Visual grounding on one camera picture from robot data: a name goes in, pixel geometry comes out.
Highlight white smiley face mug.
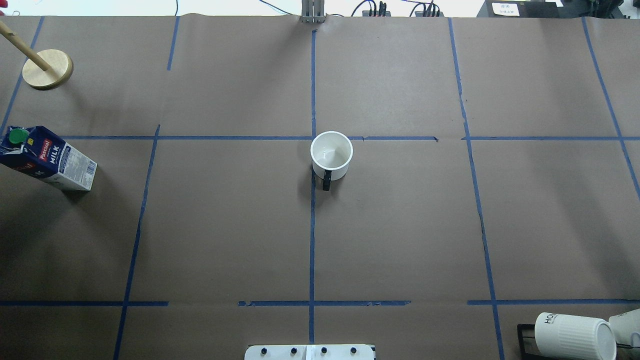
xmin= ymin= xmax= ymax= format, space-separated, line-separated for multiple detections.
xmin=310 ymin=131 xmax=354 ymax=192

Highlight blue Pascual milk carton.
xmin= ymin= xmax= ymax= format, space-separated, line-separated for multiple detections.
xmin=0 ymin=126 xmax=98 ymax=192

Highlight black box with white label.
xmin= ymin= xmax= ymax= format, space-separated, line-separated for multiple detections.
xmin=476 ymin=0 xmax=560 ymax=19

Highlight white ribbed HOME mug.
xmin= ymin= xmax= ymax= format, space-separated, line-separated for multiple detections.
xmin=534 ymin=312 xmax=617 ymax=360

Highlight wooden stand with round base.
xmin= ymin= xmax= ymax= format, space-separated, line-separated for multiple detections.
xmin=0 ymin=22 xmax=74 ymax=91

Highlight grey aluminium frame post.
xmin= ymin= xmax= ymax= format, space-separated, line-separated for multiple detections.
xmin=299 ymin=0 xmax=326 ymax=24

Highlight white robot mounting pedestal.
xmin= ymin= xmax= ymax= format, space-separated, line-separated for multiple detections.
xmin=244 ymin=343 xmax=377 ymax=360

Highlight black cable connector block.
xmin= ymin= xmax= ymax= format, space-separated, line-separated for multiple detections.
xmin=352 ymin=0 xmax=391 ymax=18

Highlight black wire mug rack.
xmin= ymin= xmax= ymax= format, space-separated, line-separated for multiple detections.
xmin=516 ymin=324 xmax=546 ymax=360

